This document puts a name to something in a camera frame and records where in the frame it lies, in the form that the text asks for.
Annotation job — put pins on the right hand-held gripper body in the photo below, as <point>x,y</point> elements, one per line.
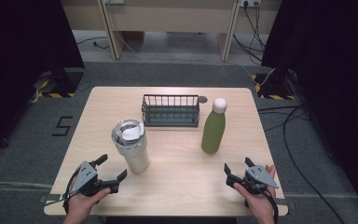
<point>259,175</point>

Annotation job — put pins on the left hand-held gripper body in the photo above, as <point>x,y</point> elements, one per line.
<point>85,175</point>

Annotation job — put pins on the white tumbler with clear lid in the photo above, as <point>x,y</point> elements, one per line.
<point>132,146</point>

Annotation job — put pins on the green bottle with white cap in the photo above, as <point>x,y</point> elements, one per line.
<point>213,130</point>

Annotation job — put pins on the person's right hand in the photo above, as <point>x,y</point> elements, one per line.
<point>261,205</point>

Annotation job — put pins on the person's left hand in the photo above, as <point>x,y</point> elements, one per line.
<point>82,205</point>

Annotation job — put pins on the grey tape piece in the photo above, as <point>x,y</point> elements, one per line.
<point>290,204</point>
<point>51,198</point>

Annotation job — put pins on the grey round table grommet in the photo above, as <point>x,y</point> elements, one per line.
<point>202,100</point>

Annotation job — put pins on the stand base with striped tape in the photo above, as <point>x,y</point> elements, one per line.
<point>273,88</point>
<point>63,84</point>

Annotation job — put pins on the brown cardboard box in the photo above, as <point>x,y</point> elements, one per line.
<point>134,36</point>

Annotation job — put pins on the black curtain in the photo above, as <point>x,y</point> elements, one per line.
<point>18,62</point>
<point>332,62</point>

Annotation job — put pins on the beige desk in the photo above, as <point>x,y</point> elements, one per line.
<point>167,15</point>

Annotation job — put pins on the white wall socket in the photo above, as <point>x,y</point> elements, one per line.
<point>114,1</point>
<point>250,2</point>

